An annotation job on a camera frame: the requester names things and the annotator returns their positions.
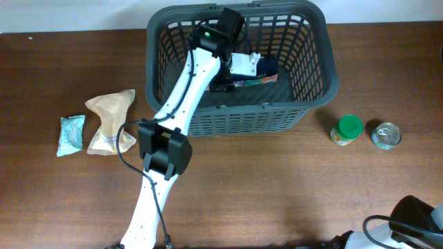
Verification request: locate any green lidded jar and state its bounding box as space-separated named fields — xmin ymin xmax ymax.
xmin=330 ymin=114 xmax=363 ymax=146

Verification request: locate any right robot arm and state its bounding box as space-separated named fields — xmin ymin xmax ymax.
xmin=321 ymin=195 xmax=442 ymax=249

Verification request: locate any tan paper pouch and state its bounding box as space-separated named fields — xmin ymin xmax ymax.
xmin=85 ymin=89 xmax=136 ymax=156

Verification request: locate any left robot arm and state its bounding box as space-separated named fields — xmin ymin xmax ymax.
xmin=117 ymin=8 xmax=260 ymax=249

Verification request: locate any silver tin can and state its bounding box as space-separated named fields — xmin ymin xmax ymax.
xmin=371 ymin=122 xmax=402 ymax=150

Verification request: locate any left black cable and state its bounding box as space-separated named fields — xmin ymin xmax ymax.
xmin=115 ymin=20 xmax=253 ymax=249

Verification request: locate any grey plastic basket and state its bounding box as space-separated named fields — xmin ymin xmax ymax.
xmin=145 ymin=1 xmax=339 ymax=136

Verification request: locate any mint green wipes packet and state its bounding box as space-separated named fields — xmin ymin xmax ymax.
xmin=56 ymin=115 xmax=85 ymax=157

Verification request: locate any blue cardboard box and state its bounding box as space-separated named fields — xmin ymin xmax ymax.
xmin=233 ymin=57 xmax=278 ymax=87

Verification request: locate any right black cable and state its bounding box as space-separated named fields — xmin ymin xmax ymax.
xmin=361 ymin=214 xmax=443 ymax=249

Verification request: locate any black cable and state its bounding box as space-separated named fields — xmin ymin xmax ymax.
xmin=361 ymin=214 xmax=443 ymax=249
xmin=115 ymin=20 xmax=253 ymax=249

